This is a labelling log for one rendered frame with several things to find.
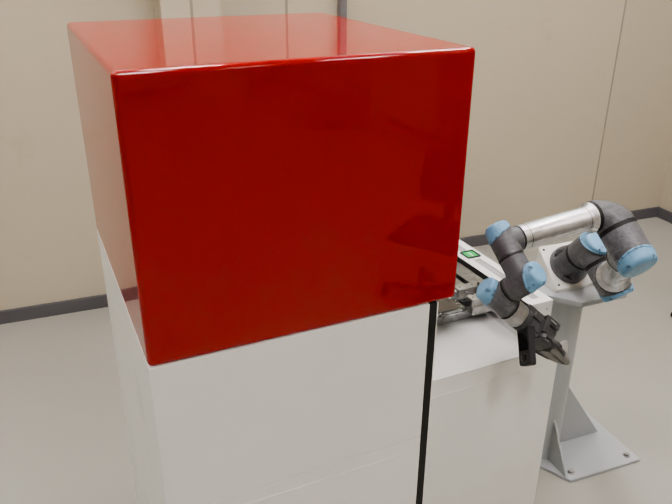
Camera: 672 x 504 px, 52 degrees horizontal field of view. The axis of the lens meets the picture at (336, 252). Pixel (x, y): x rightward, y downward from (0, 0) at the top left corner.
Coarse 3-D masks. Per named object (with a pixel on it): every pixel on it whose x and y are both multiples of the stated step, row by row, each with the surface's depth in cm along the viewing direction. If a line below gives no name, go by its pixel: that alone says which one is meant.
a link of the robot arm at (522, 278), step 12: (504, 264) 191; (516, 264) 189; (528, 264) 187; (516, 276) 188; (528, 276) 186; (540, 276) 186; (504, 288) 191; (516, 288) 189; (528, 288) 187; (516, 300) 192
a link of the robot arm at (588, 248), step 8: (584, 232) 247; (576, 240) 250; (584, 240) 244; (592, 240) 242; (600, 240) 243; (568, 248) 254; (576, 248) 248; (584, 248) 245; (592, 248) 242; (600, 248) 241; (576, 256) 249; (584, 256) 246; (592, 256) 243; (600, 256) 242; (576, 264) 252; (584, 264) 247; (592, 264) 243
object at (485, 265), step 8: (464, 248) 261; (472, 248) 260; (464, 256) 254; (472, 264) 248; (480, 264) 249; (488, 264) 248; (496, 264) 248; (488, 272) 242; (496, 272) 243; (528, 296) 227; (536, 296) 226; (544, 296) 226; (536, 304) 221; (544, 304) 223; (552, 304) 225; (544, 312) 224
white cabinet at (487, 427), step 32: (448, 384) 210; (480, 384) 215; (512, 384) 222; (544, 384) 229; (448, 416) 215; (480, 416) 221; (512, 416) 228; (544, 416) 236; (448, 448) 220; (480, 448) 227; (512, 448) 235; (448, 480) 227; (480, 480) 234; (512, 480) 242
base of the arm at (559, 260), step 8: (560, 248) 260; (552, 256) 261; (560, 256) 257; (568, 256) 253; (552, 264) 260; (560, 264) 257; (568, 264) 254; (560, 272) 258; (568, 272) 256; (576, 272) 255; (584, 272) 255; (568, 280) 258; (576, 280) 258
